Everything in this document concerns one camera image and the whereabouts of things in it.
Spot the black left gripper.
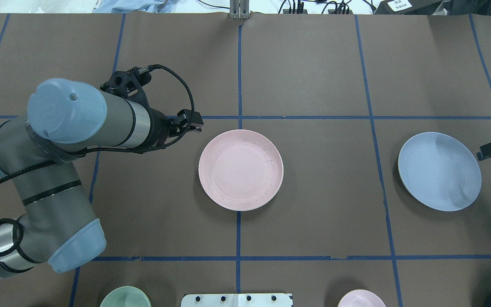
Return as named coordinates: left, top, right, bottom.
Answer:
left=147, top=108, right=203, bottom=150

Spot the pink plate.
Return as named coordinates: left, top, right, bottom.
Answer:
left=197, top=130, right=284, bottom=211

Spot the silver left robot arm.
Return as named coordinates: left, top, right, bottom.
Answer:
left=0, top=78, right=199, bottom=280

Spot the blue plate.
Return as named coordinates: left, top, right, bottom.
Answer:
left=397, top=132, right=482, bottom=212

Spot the light blue cloth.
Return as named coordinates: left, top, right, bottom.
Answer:
left=93, top=0, right=174, bottom=14

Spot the black box with label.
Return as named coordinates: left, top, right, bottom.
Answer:
left=374, top=0, right=448, bottom=16

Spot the green bowl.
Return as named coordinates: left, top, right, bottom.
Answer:
left=100, top=286, right=152, bottom=307

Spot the pink bowl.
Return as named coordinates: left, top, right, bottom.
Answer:
left=337, top=289, right=386, bottom=307

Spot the grey aluminium frame post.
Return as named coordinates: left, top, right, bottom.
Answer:
left=229, top=0, right=251, bottom=20

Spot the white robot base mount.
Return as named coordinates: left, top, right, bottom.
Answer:
left=181, top=293, right=294, bottom=307

